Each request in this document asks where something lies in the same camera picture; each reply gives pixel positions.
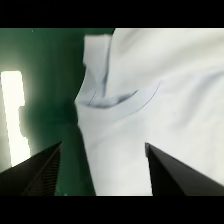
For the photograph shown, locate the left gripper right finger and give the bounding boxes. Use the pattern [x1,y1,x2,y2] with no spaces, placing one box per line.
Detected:
[144,142,224,197]

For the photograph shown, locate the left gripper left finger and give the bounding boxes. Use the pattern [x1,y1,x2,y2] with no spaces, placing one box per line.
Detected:
[0,141,64,197]

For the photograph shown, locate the white T-shirt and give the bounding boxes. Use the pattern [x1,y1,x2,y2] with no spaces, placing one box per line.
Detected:
[74,28,224,197]

